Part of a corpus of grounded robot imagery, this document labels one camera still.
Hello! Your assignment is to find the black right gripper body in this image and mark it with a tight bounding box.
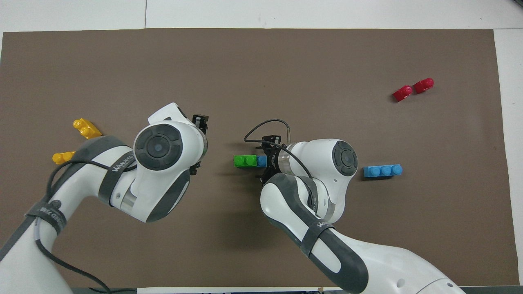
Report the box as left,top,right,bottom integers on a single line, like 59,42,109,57
266,145,281,176

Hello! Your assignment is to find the green two-stud toy brick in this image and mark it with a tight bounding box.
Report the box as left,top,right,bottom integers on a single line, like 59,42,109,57
233,155,258,168

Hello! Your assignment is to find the brown table mat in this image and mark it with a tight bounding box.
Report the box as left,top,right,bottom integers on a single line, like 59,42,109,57
0,28,520,289

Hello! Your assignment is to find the yellow two-stud toy brick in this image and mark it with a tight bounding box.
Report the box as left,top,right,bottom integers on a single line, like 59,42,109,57
73,118,103,142
52,151,76,165

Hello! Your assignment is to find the red one-stud toy brick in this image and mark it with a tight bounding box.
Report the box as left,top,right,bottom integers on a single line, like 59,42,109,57
413,78,435,94
392,85,413,103

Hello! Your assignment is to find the black cable at table edge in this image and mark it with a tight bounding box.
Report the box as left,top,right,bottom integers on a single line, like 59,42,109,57
88,287,137,294

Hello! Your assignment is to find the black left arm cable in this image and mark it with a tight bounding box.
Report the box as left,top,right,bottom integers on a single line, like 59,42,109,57
35,158,138,294

